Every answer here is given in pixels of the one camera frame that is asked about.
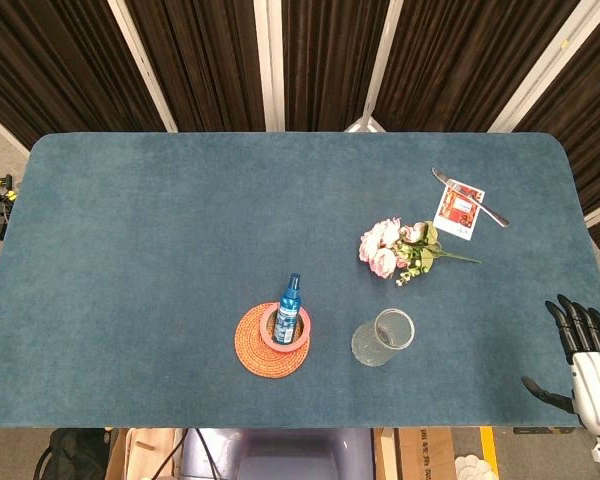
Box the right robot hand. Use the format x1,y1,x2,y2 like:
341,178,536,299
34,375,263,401
521,293,600,434

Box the pink artificial flower bouquet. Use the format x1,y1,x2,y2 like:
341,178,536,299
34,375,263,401
358,216,483,288

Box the white garlic bulb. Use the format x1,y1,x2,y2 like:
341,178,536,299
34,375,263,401
453,453,499,480

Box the transparent glass vase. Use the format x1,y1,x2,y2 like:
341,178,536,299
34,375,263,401
350,308,416,368

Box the teal blue carpeted table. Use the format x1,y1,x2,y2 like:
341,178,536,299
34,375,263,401
0,131,600,430

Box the yellow floor tape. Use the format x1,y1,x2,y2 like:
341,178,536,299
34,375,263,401
479,425,499,476

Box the cardboard box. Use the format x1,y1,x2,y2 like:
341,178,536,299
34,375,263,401
397,427,457,480

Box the red printed card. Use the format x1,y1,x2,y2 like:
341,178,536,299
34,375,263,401
432,183,486,239

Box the silver table knife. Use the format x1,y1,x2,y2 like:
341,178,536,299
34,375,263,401
431,167,510,229

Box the pink tape roll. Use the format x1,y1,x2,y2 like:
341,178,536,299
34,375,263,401
259,304,313,350

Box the blue spray bottle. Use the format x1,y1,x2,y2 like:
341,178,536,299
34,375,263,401
272,272,302,345

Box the purple robot torso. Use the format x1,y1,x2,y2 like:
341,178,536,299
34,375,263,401
179,427,376,480

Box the orange woven coaster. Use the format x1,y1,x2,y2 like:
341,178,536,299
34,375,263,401
233,301,313,379

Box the wooden crate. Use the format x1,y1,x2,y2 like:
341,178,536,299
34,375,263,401
104,427,185,480

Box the black bag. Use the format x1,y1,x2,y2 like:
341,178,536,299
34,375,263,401
33,427,112,480

